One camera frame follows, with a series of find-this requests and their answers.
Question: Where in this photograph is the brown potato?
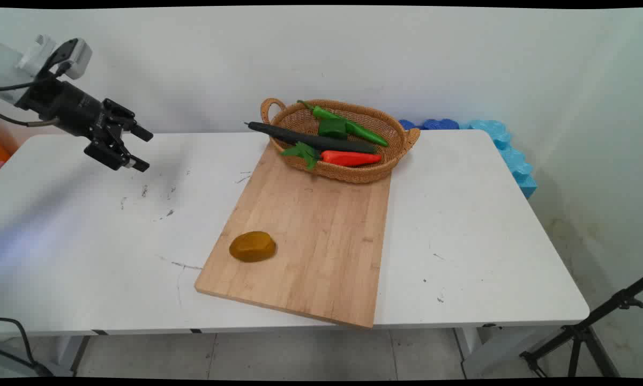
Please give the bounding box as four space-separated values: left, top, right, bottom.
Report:
229 231 277 263

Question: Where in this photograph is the light blue foam piece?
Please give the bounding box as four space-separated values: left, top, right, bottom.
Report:
467 120 538 199

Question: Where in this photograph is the woven wicker basket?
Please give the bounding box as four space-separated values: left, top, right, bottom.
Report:
260 98 421 184

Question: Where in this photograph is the black floor cable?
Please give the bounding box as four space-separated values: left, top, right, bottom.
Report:
0 317 55 377

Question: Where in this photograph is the dark green vegetable piece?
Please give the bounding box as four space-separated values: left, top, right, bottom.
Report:
318 118 349 139

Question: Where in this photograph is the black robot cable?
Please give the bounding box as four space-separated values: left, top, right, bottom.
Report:
0 111 61 128
0 79 39 92

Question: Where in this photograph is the white table leg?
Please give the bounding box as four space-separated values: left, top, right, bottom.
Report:
454 326 555 379
55 335 92 376

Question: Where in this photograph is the dark blue foam piece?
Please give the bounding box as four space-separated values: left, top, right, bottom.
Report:
398 118 460 131

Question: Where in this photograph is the dark long eggplant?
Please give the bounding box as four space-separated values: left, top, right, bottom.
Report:
244 121 377 154

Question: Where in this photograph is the black tripod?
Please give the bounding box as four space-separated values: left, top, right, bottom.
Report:
519 274 643 378

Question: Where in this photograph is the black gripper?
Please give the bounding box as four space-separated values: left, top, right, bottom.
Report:
15 78 154 173

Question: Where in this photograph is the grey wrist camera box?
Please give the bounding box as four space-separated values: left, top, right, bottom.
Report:
42 38 93 81

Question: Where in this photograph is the long green chili pepper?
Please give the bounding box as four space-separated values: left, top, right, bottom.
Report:
297 100 390 147

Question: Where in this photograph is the wooden cutting board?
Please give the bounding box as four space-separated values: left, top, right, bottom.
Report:
195 140 392 329

